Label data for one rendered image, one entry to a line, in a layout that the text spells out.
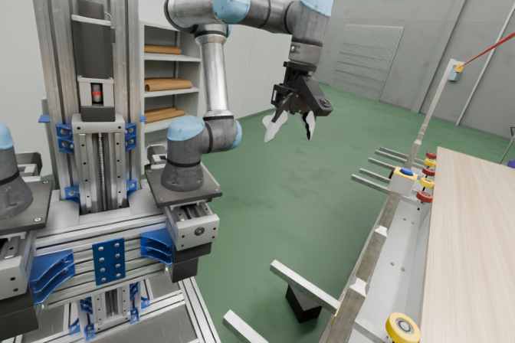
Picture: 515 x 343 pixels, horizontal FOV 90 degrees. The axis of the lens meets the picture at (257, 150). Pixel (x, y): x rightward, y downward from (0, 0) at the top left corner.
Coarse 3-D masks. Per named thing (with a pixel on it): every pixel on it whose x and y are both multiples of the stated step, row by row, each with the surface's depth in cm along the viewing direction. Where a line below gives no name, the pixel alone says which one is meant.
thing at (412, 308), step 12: (432, 168) 240; (432, 180) 204; (420, 228) 162; (420, 240) 143; (420, 252) 130; (420, 264) 118; (420, 276) 108; (408, 288) 120; (420, 288) 100; (408, 300) 110; (420, 300) 93; (408, 312) 101
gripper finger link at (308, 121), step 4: (312, 112) 67; (300, 116) 72; (304, 116) 67; (308, 116) 67; (312, 116) 68; (300, 120) 73; (304, 120) 68; (308, 120) 68; (312, 120) 69; (304, 124) 72; (308, 124) 69; (312, 124) 69; (308, 128) 69; (312, 128) 70; (308, 132) 71; (312, 132) 70; (308, 136) 72
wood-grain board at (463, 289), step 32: (448, 160) 220; (480, 160) 236; (448, 192) 159; (480, 192) 167; (512, 192) 176; (448, 224) 124; (480, 224) 129; (512, 224) 134; (448, 256) 102; (480, 256) 105; (512, 256) 109; (448, 288) 87; (480, 288) 89; (512, 288) 92; (448, 320) 75; (480, 320) 77; (512, 320) 79
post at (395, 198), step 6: (390, 198) 92; (396, 198) 91; (390, 204) 93; (396, 204) 92; (384, 210) 94; (390, 210) 93; (384, 216) 95; (390, 216) 94; (384, 222) 95; (390, 222) 94
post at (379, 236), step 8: (376, 232) 71; (384, 232) 71; (376, 240) 72; (384, 240) 71; (368, 248) 74; (376, 248) 72; (368, 256) 74; (376, 256) 73; (360, 264) 76; (368, 264) 75; (360, 272) 77; (368, 272) 76
